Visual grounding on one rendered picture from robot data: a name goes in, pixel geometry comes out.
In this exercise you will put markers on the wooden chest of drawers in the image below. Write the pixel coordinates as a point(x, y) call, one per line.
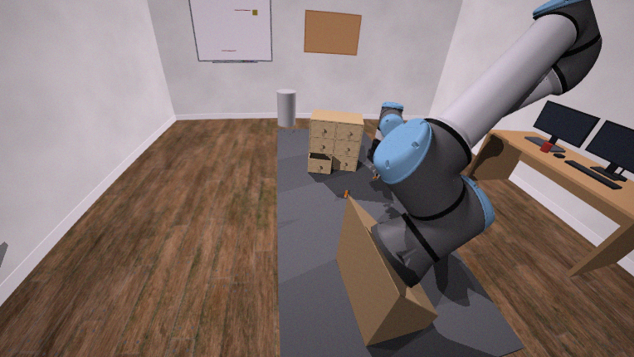
point(338, 117)

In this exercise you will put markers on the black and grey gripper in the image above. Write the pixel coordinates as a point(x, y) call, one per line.
point(376, 142)

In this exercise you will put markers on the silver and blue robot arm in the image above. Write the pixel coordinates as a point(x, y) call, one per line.
point(421, 160)

